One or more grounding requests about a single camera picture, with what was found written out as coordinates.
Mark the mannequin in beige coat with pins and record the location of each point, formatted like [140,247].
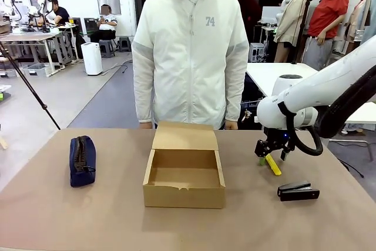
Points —
[292,18]

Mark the small white table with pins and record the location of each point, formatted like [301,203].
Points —
[362,114]

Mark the person's right hand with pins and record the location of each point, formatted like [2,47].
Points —
[146,125]

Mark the black stapler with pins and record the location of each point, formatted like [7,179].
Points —
[298,192]

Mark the navy zipper pencil case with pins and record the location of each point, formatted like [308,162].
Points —
[83,160]

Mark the seated person white tee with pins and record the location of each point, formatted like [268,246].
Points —
[106,24]

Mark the seated man black tee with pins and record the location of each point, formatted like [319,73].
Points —
[61,13]

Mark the person's left hand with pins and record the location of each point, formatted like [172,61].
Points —
[231,125]

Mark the black tripod leg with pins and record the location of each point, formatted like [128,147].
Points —
[29,89]

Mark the grey computer tower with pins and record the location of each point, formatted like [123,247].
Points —
[257,52]

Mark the person's left forearm white sleeve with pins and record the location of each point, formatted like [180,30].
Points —
[236,95]

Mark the brown cardboard box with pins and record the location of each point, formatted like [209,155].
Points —
[182,195]

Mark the grey storage crate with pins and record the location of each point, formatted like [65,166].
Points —
[35,70]

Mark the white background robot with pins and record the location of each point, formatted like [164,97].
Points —
[42,1]

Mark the white air purifier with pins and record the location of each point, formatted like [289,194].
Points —
[91,58]

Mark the wooden top work table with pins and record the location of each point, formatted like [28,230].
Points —
[26,37]

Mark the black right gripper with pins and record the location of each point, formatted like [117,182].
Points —
[276,137]

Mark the mannequin in dark red garment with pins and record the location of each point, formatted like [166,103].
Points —
[249,10]

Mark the grey plastic stool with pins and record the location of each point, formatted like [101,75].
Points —
[107,48]
[124,44]

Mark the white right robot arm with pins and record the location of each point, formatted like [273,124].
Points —
[323,86]

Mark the person's right forearm white sleeve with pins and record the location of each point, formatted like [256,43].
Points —
[144,95]

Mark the person in white jacket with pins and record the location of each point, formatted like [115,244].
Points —
[188,57]

